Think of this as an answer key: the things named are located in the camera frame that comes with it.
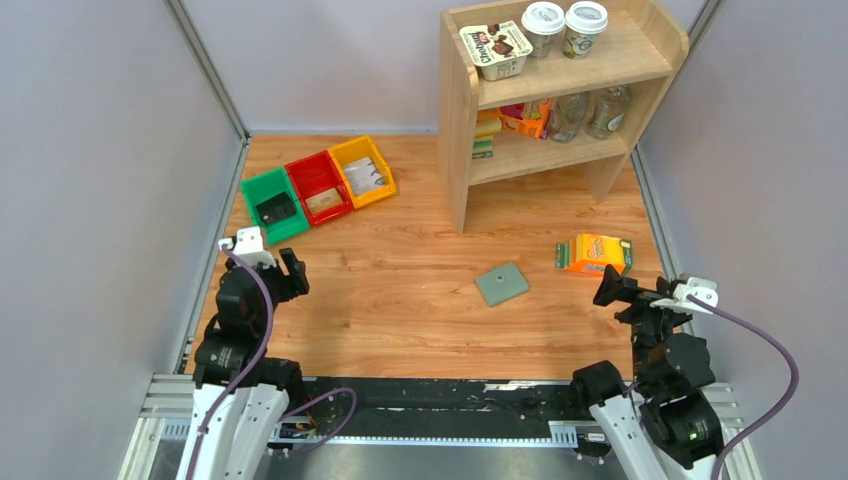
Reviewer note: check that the left clear glass jar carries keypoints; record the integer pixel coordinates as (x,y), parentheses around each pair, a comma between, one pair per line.
(567,117)

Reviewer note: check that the yellow green sponge stack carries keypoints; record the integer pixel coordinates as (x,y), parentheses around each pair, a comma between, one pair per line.
(488,123)

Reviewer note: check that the right clear glass jar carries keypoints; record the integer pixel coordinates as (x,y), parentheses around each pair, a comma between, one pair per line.
(610,107)

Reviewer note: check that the green card holder wallet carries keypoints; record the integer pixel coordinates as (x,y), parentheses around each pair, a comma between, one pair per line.
(501,284)

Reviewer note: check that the left white paper cup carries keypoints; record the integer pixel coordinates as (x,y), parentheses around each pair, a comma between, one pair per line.
(542,21)

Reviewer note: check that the aluminium frame rail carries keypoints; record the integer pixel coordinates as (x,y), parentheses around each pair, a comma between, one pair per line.
(164,423)

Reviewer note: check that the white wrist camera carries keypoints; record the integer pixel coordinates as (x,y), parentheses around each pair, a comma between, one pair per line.
(248,244)
(686,294)

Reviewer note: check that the green plastic bin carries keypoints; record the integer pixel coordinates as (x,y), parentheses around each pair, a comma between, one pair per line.
(264,186)

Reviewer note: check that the orange snack box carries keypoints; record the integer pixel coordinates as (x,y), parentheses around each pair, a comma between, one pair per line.
(590,254)

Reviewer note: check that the right white paper cup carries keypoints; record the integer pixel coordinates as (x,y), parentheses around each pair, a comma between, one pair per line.
(584,22)

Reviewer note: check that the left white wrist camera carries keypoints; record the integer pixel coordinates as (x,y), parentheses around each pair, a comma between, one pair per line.
(248,244)

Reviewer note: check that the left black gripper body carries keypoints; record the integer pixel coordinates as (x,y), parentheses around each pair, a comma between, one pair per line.
(281,287)

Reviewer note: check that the card in yellow bin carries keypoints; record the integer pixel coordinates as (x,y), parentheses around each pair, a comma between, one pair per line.
(363,176)

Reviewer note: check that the card in red bin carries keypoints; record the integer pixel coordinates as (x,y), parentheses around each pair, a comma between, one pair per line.
(323,201)

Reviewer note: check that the Chobani yogurt tub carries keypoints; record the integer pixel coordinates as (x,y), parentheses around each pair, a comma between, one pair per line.
(498,50)

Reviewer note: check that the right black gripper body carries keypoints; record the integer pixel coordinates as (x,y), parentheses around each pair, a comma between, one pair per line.
(640,313)

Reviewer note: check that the clear glass jar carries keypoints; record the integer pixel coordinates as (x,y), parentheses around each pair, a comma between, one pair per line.
(610,107)
(567,117)

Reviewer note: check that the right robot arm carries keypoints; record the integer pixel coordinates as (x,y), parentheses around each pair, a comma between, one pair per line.
(661,425)

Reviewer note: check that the white paper cup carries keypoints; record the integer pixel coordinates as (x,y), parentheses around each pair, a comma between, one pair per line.
(584,22)
(542,21)

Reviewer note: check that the yellow plastic bin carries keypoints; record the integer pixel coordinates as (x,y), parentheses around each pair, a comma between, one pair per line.
(352,150)

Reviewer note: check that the orange box on shelf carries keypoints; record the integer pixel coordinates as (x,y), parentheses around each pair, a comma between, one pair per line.
(527,118)

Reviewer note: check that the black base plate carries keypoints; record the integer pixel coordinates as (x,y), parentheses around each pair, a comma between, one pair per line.
(397,409)

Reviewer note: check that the black card in green bin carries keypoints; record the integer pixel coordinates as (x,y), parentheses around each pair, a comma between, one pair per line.
(276,209)

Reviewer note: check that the wooden shelf unit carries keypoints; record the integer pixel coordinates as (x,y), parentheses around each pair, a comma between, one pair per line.
(644,47)

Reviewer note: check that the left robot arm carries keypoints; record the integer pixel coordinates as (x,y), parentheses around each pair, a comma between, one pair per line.
(240,393)

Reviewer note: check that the red plastic bin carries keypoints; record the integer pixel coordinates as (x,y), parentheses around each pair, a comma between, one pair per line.
(314,174)

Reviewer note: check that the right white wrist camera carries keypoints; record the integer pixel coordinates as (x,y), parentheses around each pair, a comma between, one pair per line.
(686,294)

